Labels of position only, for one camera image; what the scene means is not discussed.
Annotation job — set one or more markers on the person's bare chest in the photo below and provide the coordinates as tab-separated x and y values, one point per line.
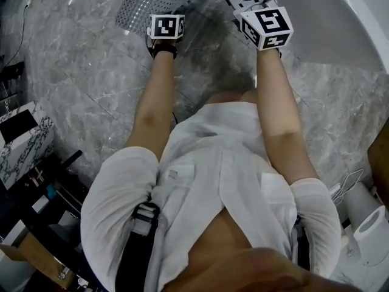
243	263

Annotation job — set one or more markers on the grey marble floor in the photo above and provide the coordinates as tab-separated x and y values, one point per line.
91	71

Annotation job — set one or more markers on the person's right forearm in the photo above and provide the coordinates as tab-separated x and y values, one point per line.
281	111

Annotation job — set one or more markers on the brown cardboard box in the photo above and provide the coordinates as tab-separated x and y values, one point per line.
33	254

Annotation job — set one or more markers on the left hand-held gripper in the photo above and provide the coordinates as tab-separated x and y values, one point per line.
165	26

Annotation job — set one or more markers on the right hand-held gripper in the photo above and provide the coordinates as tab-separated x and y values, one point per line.
269	23

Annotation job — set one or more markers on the person's white shirt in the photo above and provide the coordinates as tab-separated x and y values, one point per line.
212	169

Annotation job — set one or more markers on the person's left forearm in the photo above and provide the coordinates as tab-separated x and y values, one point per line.
153	102

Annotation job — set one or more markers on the small white box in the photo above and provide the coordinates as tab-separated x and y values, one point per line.
40	204

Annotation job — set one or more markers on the brown wooden furniture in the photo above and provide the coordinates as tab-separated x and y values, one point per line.
380	157

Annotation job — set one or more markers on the grey dotted bath mat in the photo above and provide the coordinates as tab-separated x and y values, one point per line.
152	2

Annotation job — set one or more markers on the white bathtub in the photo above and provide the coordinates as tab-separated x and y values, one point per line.
340	20

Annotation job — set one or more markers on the person's legs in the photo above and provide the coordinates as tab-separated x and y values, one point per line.
240	95

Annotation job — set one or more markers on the black wrist band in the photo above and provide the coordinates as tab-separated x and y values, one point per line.
165	50

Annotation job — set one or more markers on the marble patterned cabinet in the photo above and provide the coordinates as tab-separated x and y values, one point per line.
27	144

